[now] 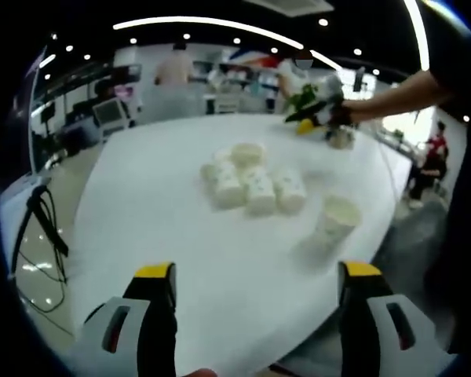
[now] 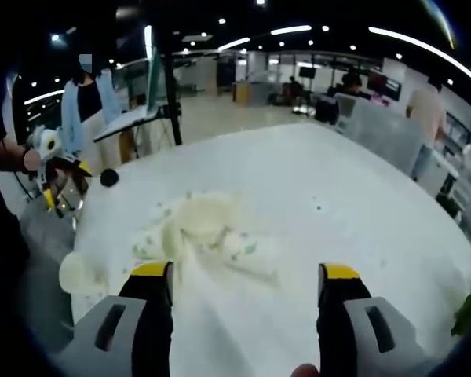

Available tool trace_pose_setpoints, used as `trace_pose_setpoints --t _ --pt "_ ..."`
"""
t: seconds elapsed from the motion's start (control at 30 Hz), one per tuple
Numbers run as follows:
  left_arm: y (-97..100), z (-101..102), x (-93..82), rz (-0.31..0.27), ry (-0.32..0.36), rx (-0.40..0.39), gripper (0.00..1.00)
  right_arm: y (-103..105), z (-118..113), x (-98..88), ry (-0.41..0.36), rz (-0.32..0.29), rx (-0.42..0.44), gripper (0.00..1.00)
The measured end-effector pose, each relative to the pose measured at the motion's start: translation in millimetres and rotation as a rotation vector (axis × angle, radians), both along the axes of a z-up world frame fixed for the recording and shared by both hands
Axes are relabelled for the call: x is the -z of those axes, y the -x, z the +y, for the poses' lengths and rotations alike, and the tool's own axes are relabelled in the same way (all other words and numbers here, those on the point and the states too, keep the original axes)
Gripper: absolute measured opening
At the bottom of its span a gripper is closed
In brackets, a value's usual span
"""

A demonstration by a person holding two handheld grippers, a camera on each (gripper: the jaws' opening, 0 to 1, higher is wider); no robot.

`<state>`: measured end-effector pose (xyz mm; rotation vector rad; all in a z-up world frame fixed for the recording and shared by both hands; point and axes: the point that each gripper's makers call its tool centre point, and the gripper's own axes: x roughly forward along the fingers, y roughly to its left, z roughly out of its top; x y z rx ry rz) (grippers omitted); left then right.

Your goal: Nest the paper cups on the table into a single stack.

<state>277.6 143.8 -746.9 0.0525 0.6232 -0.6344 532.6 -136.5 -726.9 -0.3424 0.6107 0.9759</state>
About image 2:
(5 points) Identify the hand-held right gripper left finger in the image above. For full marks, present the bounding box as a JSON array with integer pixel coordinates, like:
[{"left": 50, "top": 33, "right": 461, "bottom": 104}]
[{"left": 57, "top": 261, "right": 174, "bottom": 377}]

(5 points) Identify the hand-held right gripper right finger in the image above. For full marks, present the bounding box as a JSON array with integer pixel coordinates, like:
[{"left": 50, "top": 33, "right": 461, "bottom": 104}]
[{"left": 316, "top": 262, "right": 429, "bottom": 377}]

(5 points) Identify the white paper cup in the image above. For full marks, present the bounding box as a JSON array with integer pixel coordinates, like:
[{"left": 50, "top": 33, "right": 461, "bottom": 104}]
[{"left": 58, "top": 251, "right": 109, "bottom": 295}]

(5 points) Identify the pile of printed paper cups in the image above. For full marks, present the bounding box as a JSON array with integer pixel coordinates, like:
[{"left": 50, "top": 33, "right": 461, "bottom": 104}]
[{"left": 131, "top": 190, "right": 279, "bottom": 290}]

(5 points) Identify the person's right hand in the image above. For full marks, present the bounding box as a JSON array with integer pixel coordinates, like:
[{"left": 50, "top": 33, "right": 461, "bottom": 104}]
[{"left": 292, "top": 363, "right": 321, "bottom": 377}]

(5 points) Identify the black round object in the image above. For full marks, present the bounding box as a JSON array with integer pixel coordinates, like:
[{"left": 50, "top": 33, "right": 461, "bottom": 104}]
[{"left": 99, "top": 168, "right": 120, "bottom": 189}]

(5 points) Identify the grey mesh office chair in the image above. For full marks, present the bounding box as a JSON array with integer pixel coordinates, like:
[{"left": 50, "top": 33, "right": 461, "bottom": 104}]
[{"left": 19, "top": 196, "right": 87, "bottom": 331}]

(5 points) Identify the white laptop stand table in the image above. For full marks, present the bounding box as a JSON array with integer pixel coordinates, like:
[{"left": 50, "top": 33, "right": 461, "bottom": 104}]
[{"left": 93, "top": 105, "right": 181, "bottom": 145}]

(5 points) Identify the silver laptop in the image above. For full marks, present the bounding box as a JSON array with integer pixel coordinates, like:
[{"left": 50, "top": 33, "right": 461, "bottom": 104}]
[{"left": 144, "top": 46, "right": 164, "bottom": 115}]

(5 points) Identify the black stand pole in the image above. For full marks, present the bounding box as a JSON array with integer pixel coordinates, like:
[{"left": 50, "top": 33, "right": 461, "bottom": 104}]
[{"left": 156, "top": 0, "right": 184, "bottom": 147}]

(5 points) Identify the wooden cabinet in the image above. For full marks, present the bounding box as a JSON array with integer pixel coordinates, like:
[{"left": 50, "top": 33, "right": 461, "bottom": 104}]
[{"left": 233, "top": 81, "right": 252, "bottom": 104}]

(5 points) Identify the short ceiling light strip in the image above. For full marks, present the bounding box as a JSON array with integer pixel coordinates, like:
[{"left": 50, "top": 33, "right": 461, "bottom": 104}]
[
  {"left": 270, "top": 25, "right": 312, "bottom": 36},
  {"left": 219, "top": 37, "right": 251, "bottom": 51}
]

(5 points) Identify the grey desk partition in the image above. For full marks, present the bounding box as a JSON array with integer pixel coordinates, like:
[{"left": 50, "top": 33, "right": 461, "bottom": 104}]
[{"left": 335, "top": 93, "right": 424, "bottom": 176}]

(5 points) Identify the long ceiling light strip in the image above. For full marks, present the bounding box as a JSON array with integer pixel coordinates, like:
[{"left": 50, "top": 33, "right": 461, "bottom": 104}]
[{"left": 368, "top": 26, "right": 471, "bottom": 90}]

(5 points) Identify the wall screen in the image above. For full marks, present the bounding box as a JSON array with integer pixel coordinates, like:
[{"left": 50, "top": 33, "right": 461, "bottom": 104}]
[{"left": 367, "top": 70, "right": 402, "bottom": 101}]

